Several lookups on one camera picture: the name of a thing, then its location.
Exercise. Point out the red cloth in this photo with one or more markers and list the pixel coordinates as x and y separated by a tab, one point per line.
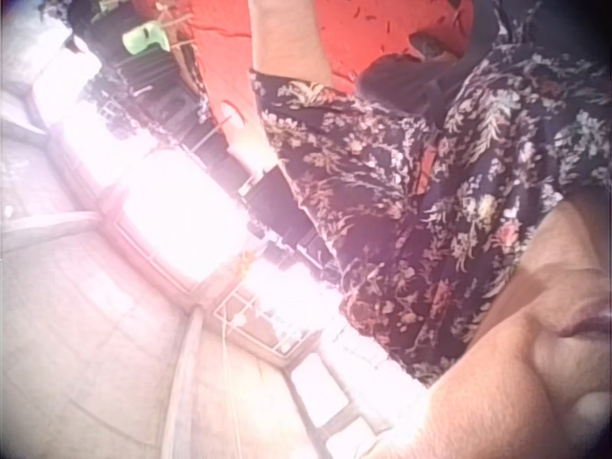
225	57

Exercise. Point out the dark railing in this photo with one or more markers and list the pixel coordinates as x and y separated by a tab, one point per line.
162	100

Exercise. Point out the green plastic object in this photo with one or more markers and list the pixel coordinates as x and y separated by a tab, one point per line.
146	38

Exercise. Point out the white window frame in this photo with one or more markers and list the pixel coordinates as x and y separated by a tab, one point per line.
268	325

